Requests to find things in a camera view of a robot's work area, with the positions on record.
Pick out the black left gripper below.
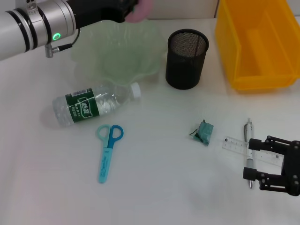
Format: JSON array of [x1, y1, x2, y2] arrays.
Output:
[[69, 0, 139, 29]]

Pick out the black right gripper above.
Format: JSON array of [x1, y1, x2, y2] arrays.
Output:
[[242, 135, 300, 196]]

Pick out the pink toy peach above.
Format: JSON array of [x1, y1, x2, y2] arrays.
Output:
[[125, 0, 154, 23]]

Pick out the teal plastic wrapper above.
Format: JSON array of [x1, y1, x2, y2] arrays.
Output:
[[189, 119, 214, 146]]

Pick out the clear green-label water bottle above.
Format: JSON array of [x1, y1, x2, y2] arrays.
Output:
[[52, 82, 142, 128]]

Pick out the blue and teal scissors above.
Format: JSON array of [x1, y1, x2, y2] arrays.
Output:
[[97, 124, 124, 184]]

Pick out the transparent plastic ruler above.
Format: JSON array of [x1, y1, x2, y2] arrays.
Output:
[[221, 135, 285, 167]]

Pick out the silver ballpoint pen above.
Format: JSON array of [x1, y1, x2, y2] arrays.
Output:
[[243, 118, 255, 189]]

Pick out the translucent green fruit plate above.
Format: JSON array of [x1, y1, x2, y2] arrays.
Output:
[[71, 20, 168, 86]]

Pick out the black mesh pen holder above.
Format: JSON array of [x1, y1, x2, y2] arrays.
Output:
[[165, 29, 210, 90]]

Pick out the yellow plastic bin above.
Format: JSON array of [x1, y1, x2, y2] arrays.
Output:
[[215, 0, 300, 94]]

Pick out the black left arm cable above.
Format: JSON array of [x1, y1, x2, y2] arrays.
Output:
[[45, 30, 81, 59]]

